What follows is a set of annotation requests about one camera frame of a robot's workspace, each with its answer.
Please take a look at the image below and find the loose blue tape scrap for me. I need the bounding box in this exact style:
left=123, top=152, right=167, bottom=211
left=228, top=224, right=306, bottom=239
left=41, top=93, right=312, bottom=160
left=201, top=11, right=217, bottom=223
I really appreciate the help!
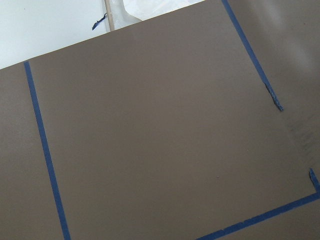
left=91, top=13, right=107, bottom=31

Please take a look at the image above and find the beige table leg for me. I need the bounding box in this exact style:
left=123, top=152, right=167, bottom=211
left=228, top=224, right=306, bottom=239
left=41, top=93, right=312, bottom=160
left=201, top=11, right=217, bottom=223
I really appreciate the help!
left=104, top=0, right=115, bottom=32

